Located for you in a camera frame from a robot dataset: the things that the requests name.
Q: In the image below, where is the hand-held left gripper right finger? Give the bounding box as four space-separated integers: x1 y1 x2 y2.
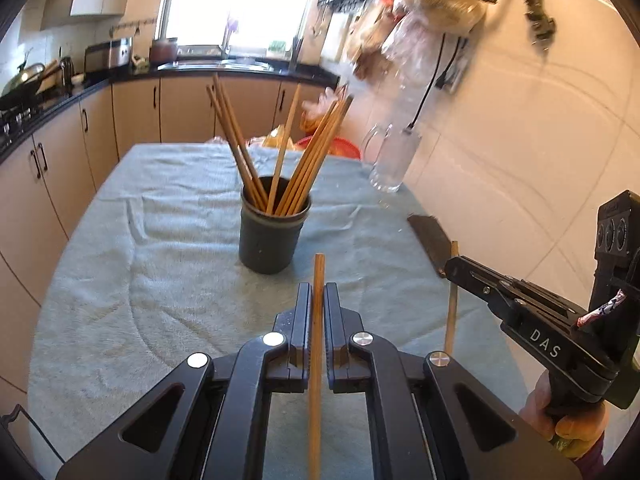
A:
323 283 584 480

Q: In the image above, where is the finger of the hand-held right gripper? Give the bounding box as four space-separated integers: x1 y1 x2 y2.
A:
443 255 507 313

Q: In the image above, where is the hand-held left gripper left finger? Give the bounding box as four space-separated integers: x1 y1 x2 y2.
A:
55 283 314 480

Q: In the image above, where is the wooden chopstick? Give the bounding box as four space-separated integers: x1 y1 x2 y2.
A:
443 240 460 357
308 253 327 480

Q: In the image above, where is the dark grey utensil cup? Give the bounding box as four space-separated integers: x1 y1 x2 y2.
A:
238 176 312 275

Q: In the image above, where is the bundle of chopsticks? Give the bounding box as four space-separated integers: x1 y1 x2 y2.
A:
205 73 355 217

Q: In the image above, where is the person's right forearm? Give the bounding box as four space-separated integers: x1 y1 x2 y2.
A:
565 437 609 467

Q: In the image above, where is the person's right hand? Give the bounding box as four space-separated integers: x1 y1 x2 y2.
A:
517 372 609 459

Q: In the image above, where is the black smartphone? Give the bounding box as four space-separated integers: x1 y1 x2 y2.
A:
407 213 452 279

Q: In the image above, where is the clear glass mug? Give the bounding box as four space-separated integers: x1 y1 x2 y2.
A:
362 123 423 194

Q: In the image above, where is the teal towel table cover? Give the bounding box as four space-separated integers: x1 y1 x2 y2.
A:
27 143 531 480

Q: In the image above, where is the red plastic basin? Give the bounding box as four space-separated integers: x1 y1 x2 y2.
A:
294 136 362 162

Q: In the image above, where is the yellow plastic bag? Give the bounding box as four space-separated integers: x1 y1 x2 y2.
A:
262 125 302 151

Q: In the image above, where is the orange and white plastic bag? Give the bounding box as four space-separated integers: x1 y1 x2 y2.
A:
299 86 352 137

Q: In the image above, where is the white power strip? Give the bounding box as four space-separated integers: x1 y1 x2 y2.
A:
434 35 474 94

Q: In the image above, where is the bunch of hanging plastic bags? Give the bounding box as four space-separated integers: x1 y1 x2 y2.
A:
344 0 443 83

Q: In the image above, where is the steel kitchen sink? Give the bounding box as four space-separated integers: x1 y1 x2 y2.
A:
157 58 277 73

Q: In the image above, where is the white cutting board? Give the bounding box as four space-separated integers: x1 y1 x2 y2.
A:
320 10 354 64

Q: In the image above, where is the brown cooking pot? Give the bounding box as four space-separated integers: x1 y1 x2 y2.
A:
149 37 180 64

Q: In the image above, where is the kitchen window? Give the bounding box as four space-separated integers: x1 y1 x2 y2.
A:
160 0 322 59

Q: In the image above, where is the steel kitchen appliance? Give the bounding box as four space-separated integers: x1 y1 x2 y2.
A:
83 37 134 71

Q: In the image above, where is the gas stove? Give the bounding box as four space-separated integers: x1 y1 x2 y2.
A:
0 105 42 142

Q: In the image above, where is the wok with glass lid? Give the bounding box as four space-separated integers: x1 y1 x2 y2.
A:
0 47 62 112

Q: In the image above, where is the black power cable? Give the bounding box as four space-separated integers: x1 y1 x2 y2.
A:
407 32 447 134

